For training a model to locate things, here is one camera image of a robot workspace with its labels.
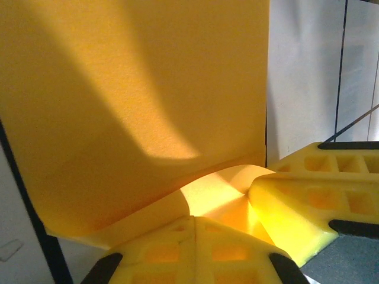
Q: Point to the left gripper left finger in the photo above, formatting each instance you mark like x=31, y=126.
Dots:
x=160, y=260

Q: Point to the orange paper sheet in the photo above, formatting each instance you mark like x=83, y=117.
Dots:
x=133, y=88

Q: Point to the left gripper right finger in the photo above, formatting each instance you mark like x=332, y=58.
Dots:
x=231, y=260

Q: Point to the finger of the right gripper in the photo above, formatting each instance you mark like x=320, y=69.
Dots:
x=296, y=213
x=325, y=162

